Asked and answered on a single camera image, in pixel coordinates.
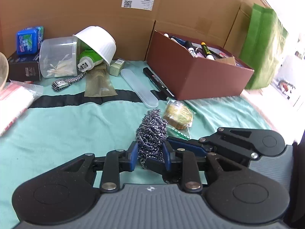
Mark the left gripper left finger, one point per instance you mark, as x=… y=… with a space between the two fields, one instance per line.
x=115 y=162

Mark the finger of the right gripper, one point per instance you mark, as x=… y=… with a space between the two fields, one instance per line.
x=159 y=168
x=192 y=145

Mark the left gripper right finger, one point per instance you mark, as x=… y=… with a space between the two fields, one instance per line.
x=180 y=167

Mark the metal scouring ball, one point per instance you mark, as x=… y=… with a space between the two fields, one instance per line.
x=150 y=136

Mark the green black marker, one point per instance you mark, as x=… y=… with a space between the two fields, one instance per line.
x=206 y=51

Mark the white permanent marker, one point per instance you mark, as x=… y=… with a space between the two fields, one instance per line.
x=190 y=48

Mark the biscuit packet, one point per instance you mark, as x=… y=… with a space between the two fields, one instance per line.
x=179 y=117

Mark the translucent toothbrush case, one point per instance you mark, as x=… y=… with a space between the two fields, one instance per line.
x=145 y=95

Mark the thick black marker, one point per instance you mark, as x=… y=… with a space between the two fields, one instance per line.
x=158 y=83

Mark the dark red shoebox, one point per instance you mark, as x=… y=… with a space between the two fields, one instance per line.
x=189 y=77

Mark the mint green towel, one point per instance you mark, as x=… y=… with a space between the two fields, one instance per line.
x=61 y=126

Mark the olive foil sachet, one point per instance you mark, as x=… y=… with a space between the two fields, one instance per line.
x=98 y=83

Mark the small green white box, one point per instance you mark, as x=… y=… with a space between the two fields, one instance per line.
x=116 y=66

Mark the silver wrist watch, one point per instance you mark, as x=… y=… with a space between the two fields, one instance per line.
x=61 y=84

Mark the dark blue phone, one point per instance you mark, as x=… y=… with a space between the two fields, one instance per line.
x=178 y=40

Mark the green white plug gadget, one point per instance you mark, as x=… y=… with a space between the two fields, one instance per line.
x=88 y=60

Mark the green fabric bag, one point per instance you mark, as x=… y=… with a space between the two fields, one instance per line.
x=263 y=46

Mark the clear plastic jar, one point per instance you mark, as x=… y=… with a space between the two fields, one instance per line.
x=57 y=57

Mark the pink white plastic packet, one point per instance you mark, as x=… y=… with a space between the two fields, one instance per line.
x=16 y=98

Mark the white ribbed bowl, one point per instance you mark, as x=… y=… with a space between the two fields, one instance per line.
x=99 y=40

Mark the black small box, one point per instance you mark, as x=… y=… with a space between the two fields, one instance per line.
x=24 y=68

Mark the large cardboard box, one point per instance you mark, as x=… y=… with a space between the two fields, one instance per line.
x=131 y=22

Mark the translucent plastic bowl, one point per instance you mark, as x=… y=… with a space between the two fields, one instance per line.
x=4 y=70

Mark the blue floss box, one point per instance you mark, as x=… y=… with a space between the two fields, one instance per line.
x=29 y=40

